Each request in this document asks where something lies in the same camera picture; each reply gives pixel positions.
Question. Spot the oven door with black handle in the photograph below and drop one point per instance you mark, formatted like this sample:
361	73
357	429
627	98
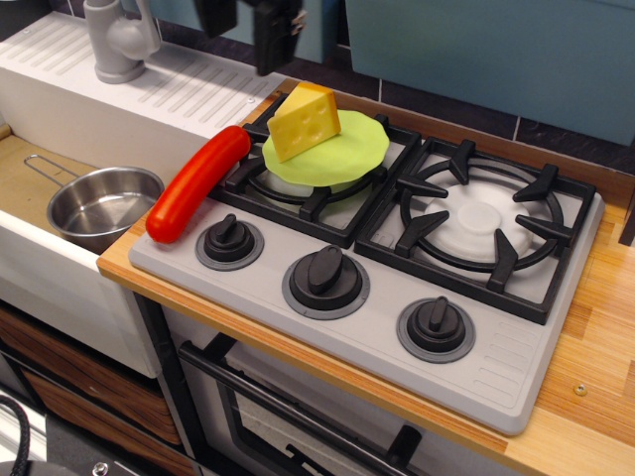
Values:
278	420

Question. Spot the small steel pot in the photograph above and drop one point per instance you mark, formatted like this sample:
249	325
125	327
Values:
92	211

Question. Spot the black right burner grate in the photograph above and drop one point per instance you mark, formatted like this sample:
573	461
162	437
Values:
505	234

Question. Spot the teal right wall cabinet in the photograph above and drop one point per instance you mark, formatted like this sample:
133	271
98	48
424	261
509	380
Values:
568	64

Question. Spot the wooden drawer fronts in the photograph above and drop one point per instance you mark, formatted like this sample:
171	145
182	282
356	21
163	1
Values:
94	393

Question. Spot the black left stove knob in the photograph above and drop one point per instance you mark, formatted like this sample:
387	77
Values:
229	245

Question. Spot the grey toy faucet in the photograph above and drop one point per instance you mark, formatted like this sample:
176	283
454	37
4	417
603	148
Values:
120	45

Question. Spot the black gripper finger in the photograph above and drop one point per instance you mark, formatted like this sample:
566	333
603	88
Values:
277	26
216	17

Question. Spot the grey toy stove top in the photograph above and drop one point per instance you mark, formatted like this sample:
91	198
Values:
496	383

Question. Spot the black right stove knob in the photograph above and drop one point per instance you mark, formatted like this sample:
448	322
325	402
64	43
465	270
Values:
436	330

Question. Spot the black left burner grate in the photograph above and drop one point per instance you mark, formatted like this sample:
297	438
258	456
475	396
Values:
334	214

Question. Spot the light green plate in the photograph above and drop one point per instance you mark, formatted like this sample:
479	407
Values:
360	148

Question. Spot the red toy sausage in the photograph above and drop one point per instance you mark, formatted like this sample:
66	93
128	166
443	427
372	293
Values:
173	211

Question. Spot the white sink unit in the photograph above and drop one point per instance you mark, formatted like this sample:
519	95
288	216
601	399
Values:
53	105

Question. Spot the black stove knob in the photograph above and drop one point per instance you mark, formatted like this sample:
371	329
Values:
229	245
326	285
436	330

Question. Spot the black middle stove knob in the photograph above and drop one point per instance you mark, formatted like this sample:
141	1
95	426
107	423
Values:
326	285

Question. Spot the yellow cheese wedge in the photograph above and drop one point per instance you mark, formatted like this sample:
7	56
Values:
306	118

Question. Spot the black burner grate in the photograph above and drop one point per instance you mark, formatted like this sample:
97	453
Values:
334	214
505	234

